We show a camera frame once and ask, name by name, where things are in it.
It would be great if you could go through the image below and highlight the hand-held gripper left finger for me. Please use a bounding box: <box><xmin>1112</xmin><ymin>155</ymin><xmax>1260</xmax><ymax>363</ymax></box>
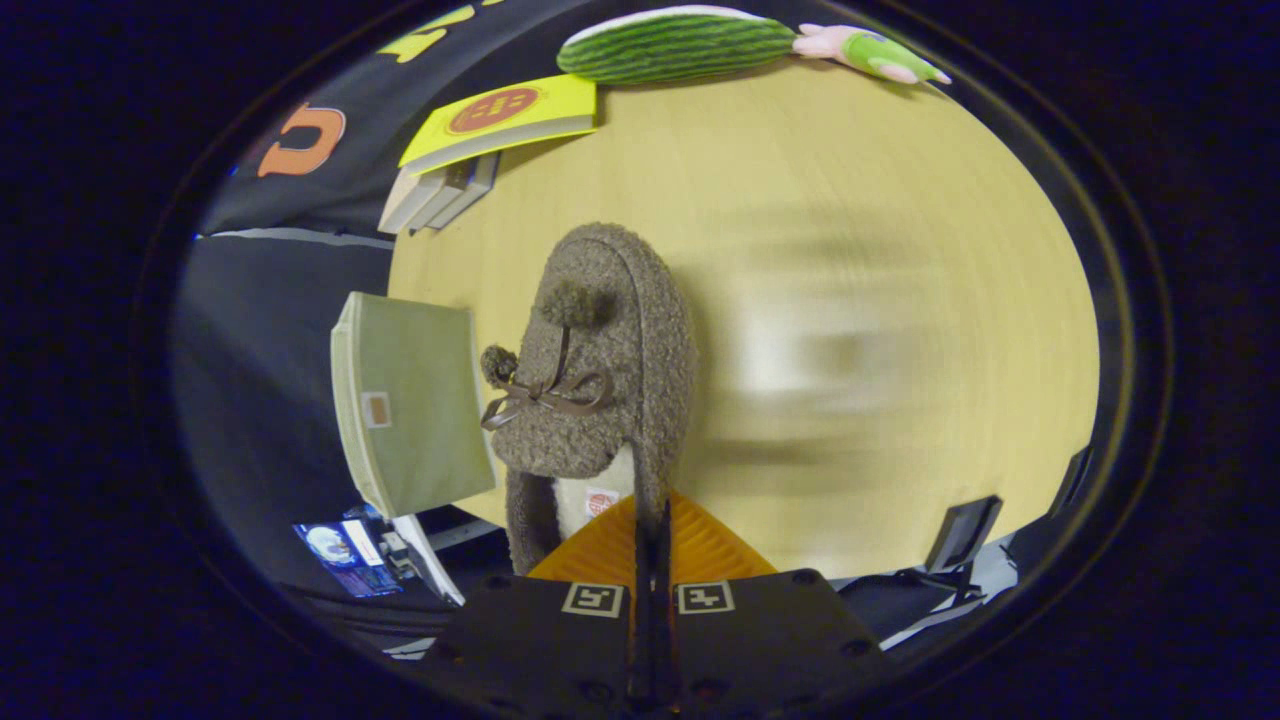
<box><xmin>430</xmin><ymin>497</ymin><xmax>656</xmax><ymax>713</ymax></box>

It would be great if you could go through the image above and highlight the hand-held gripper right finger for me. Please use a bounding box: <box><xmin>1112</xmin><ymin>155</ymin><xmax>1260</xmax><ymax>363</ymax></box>
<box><xmin>655</xmin><ymin>490</ymin><xmax>896</xmax><ymax>713</ymax></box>

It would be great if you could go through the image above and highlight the cream fabric storage box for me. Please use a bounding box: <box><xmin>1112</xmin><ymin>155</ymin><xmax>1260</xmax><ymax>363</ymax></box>
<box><xmin>330</xmin><ymin>290</ymin><xmax>498</xmax><ymax>519</ymax></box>

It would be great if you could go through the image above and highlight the brown fuzzy shoe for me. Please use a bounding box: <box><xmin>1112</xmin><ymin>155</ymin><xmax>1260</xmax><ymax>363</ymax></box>
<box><xmin>478</xmin><ymin>222</ymin><xmax>699</xmax><ymax>576</ymax></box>

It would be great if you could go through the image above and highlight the white panel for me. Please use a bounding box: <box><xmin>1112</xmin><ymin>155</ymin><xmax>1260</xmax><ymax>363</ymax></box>
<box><xmin>390</xmin><ymin>514</ymin><xmax>469</xmax><ymax>608</ymax></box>

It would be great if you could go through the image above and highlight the black stand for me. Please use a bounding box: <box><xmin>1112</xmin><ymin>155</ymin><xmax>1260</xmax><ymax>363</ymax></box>
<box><xmin>925</xmin><ymin>495</ymin><xmax>1004</xmax><ymax>576</ymax></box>

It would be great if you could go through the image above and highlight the blue printed poster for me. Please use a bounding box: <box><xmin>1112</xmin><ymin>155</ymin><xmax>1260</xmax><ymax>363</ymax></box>
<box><xmin>293</xmin><ymin>520</ymin><xmax>406</xmax><ymax>599</ymax></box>

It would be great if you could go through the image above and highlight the white book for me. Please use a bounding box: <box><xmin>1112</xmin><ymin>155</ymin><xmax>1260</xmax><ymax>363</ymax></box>
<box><xmin>405</xmin><ymin>158</ymin><xmax>473</xmax><ymax>233</ymax></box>

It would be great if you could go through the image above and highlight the grey blue book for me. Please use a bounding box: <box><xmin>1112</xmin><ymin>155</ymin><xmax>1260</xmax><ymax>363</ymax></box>
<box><xmin>430</xmin><ymin>150</ymin><xmax>501</xmax><ymax>229</ymax></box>

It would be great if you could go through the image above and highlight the yellow book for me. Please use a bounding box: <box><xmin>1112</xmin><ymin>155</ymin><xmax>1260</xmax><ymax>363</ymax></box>
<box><xmin>398</xmin><ymin>73</ymin><xmax>599</xmax><ymax>176</ymax></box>

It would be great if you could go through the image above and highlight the pink green plush toy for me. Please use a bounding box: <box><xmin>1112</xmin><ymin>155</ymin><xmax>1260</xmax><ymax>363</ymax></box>
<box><xmin>793</xmin><ymin>24</ymin><xmax>953</xmax><ymax>86</ymax></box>

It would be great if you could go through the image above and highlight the watermelon slice plush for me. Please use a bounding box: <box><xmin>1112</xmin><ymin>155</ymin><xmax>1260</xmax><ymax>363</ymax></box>
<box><xmin>556</xmin><ymin>5</ymin><xmax>798</xmax><ymax>86</ymax></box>

